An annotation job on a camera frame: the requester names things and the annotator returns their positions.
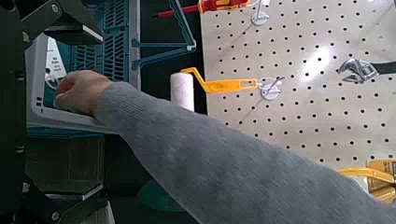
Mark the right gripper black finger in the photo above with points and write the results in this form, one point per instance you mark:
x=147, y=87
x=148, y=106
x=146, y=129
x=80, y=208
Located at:
x=68, y=202
x=68, y=21

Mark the forearm in grey sleeve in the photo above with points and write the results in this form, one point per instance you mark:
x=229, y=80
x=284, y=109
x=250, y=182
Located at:
x=218, y=161

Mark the blue crate with grey rim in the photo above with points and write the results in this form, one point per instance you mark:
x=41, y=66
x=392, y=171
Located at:
x=115, y=46

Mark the person's bare hand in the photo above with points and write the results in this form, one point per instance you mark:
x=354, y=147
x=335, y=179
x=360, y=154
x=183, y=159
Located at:
x=81, y=91

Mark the yellow paint roller white sleeve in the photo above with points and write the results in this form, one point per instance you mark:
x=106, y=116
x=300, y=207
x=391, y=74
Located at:
x=182, y=90

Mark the red yellow screwdriver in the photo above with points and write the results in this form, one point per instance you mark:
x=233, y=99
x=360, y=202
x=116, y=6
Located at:
x=218, y=5

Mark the white pegboard hook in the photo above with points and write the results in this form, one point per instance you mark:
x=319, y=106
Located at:
x=271, y=90
x=260, y=17

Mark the white pegboard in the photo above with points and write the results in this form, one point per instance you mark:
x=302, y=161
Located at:
x=311, y=124

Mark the black adjustable wrench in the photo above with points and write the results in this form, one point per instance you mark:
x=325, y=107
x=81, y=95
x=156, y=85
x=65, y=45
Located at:
x=358, y=71

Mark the yellow pliers in package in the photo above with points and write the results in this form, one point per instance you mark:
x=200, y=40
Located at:
x=373, y=174

